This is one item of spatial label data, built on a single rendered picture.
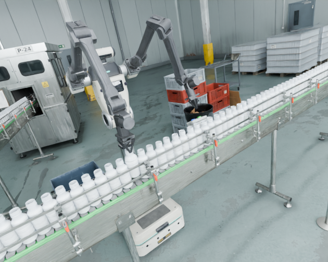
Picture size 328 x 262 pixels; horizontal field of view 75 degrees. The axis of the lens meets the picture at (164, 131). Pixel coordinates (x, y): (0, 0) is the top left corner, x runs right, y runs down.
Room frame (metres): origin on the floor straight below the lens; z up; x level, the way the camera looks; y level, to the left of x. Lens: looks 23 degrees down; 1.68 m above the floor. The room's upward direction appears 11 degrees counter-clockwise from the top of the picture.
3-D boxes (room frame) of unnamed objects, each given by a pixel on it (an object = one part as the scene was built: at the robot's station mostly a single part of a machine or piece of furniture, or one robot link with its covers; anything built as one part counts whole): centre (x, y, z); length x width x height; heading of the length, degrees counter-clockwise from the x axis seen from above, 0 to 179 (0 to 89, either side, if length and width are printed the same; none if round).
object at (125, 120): (0.96, 0.17, 1.40); 0.12 x 0.09 x 0.12; 31
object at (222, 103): (4.15, -1.07, 0.33); 0.61 x 0.41 x 0.22; 124
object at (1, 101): (3.98, 2.80, 1.22); 0.23 x 0.04 x 0.32; 103
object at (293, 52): (6.75, -4.36, 0.59); 1.24 x 1.03 x 1.17; 123
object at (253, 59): (7.99, -3.72, 0.50); 1.23 x 1.05 x 1.00; 119
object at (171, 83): (3.70, -0.52, 1.00); 0.61 x 0.41 x 0.22; 128
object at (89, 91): (8.47, 2.50, 0.55); 0.40 x 0.40 x 1.10; 31
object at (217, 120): (1.33, -0.36, 1.08); 0.06 x 0.06 x 0.17
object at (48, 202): (0.78, 0.55, 1.08); 0.06 x 0.06 x 0.17
